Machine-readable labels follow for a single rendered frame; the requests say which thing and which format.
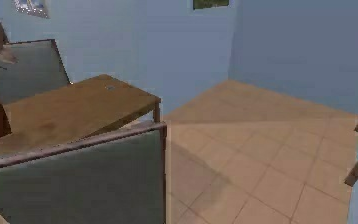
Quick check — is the brown wooden table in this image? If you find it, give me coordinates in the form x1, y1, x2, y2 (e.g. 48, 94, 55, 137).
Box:
0, 73, 162, 158

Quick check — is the framed green picture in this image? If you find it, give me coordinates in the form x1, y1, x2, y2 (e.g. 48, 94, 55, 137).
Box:
192, 0, 231, 11

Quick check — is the house plant with pale leaves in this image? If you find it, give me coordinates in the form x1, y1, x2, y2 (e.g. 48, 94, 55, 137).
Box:
0, 45, 19, 78

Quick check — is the grey chair with brown frame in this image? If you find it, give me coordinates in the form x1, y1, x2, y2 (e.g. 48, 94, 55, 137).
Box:
0, 120, 168, 224
0, 38, 72, 105

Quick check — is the framed picture with grey frame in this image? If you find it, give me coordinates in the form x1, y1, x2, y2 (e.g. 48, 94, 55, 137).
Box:
13, 0, 51, 19

